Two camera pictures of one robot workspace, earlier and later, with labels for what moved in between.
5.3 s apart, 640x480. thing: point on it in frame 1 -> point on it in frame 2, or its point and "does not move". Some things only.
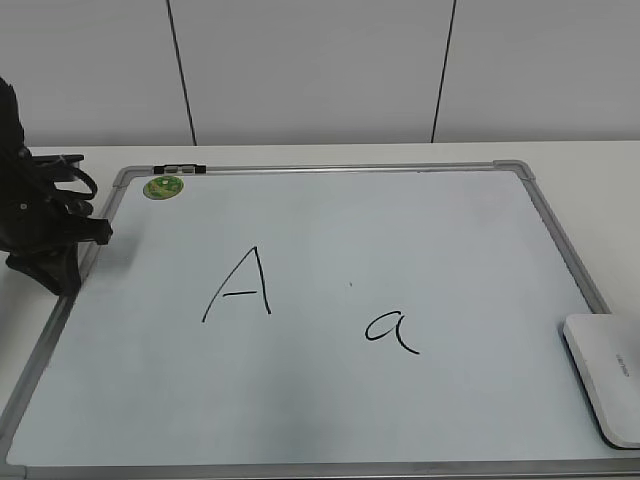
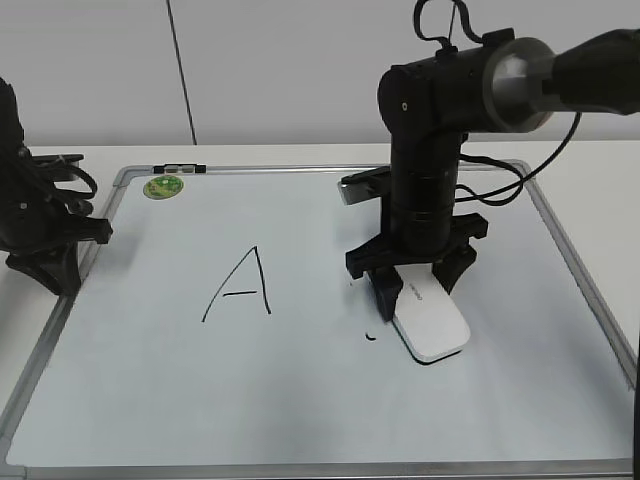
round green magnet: [163, 187] does not move
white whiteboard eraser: [605, 350] -> [426, 319]
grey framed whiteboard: [319, 321] does not move
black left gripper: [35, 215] does not move
